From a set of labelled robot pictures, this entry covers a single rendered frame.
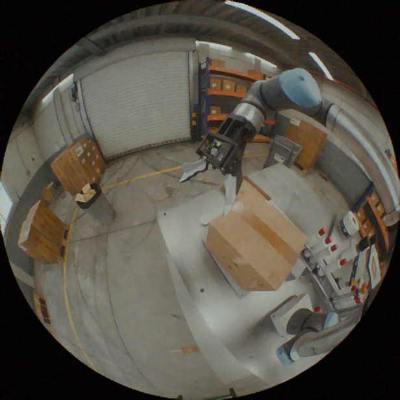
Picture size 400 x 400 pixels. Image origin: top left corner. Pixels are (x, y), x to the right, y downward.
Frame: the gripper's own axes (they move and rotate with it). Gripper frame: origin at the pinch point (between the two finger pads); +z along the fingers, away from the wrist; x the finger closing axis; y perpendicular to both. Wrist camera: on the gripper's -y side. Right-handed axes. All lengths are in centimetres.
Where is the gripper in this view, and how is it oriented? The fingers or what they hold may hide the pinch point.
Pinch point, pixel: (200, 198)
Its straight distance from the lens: 29.4
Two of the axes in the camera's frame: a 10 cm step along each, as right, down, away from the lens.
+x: 7.3, 5.7, -3.8
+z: -5.2, 8.2, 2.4
